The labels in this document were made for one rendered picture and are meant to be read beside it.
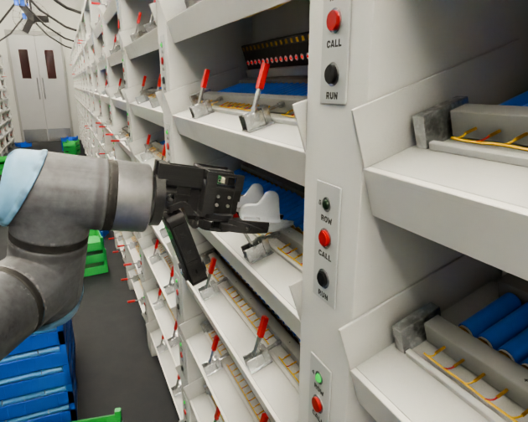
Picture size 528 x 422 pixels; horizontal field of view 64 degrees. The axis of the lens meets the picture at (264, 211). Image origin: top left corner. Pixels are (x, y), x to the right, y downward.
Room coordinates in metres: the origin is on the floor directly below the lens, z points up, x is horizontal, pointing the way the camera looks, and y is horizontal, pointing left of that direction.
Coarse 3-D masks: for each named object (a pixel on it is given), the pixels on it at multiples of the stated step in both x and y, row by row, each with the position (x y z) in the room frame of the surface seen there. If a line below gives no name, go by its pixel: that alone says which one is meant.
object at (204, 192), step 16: (160, 160) 0.56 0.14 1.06; (160, 176) 0.53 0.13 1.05; (176, 176) 0.54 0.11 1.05; (192, 176) 0.55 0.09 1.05; (208, 176) 0.54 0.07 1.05; (224, 176) 0.59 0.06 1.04; (240, 176) 0.56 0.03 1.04; (160, 192) 0.52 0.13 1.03; (176, 192) 0.54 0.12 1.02; (192, 192) 0.55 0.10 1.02; (208, 192) 0.54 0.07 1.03; (224, 192) 0.56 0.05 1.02; (240, 192) 0.57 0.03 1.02; (160, 208) 0.51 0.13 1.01; (176, 208) 0.54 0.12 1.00; (192, 208) 0.55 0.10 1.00; (208, 208) 0.54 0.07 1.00; (224, 208) 0.56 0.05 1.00; (192, 224) 0.55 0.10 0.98; (208, 224) 0.54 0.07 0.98
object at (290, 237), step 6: (288, 228) 0.62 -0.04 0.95; (282, 234) 0.61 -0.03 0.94; (288, 234) 0.60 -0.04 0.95; (294, 234) 0.59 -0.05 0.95; (300, 234) 0.59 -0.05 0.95; (282, 240) 0.62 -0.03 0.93; (288, 240) 0.59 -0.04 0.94; (294, 240) 0.57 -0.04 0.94; (300, 240) 0.57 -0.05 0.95; (294, 246) 0.58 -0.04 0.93; (300, 246) 0.56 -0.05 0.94; (282, 252) 0.58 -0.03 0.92; (288, 252) 0.57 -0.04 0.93; (300, 252) 0.57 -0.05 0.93; (294, 258) 0.55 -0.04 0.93; (300, 264) 0.53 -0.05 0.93
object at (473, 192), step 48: (384, 96) 0.35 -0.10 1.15; (432, 96) 0.37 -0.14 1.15; (480, 96) 0.39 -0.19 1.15; (384, 144) 0.35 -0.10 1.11; (432, 144) 0.34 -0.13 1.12; (480, 144) 0.33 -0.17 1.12; (384, 192) 0.33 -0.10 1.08; (432, 192) 0.28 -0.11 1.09; (480, 192) 0.25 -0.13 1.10; (432, 240) 0.29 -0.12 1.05; (480, 240) 0.25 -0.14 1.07
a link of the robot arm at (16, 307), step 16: (0, 272) 0.42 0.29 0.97; (16, 272) 0.43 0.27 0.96; (0, 288) 0.40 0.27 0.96; (16, 288) 0.41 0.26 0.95; (32, 288) 0.42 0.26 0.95; (0, 304) 0.38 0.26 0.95; (16, 304) 0.39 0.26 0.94; (32, 304) 0.41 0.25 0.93; (0, 320) 0.37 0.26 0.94; (16, 320) 0.39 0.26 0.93; (32, 320) 0.41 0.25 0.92; (0, 336) 0.36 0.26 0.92; (16, 336) 0.38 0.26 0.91; (0, 352) 0.36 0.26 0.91
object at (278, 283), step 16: (224, 160) 1.03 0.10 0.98; (240, 160) 1.05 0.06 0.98; (208, 240) 0.80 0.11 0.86; (224, 240) 0.69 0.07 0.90; (240, 240) 0.67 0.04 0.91; (272, 240) 0.64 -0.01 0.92; (224, 256) 0.71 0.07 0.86; (240, 256) 0.62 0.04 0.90; (272, 256) 0.59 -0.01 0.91; (240, 272) 0.64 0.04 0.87; (256, 272) 0.56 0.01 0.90; (272, 272) 0.55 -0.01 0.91; (288, 272) 0.54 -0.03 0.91; (256, 288) 0.57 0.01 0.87; (272, 288) 0.51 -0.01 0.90; (288, 288) 0.50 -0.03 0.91; (272, 304) 0.52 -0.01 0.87; (288, 304) 0.47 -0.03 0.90; (288, 320) 0.47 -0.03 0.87
